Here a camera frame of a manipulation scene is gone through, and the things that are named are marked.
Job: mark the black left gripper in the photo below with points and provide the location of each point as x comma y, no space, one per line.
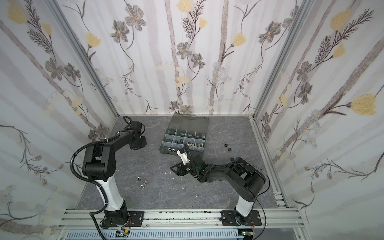
144,144

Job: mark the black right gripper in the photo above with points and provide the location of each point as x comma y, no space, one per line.
182,168

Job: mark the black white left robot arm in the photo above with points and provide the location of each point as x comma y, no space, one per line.
95,163

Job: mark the green compartment organizer box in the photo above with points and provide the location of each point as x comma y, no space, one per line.
185,129

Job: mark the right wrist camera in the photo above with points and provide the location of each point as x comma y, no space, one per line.
182,153

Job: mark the white slotted cable duct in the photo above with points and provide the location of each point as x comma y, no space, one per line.
177,234

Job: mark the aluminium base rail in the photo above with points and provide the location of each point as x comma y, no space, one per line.
210,219

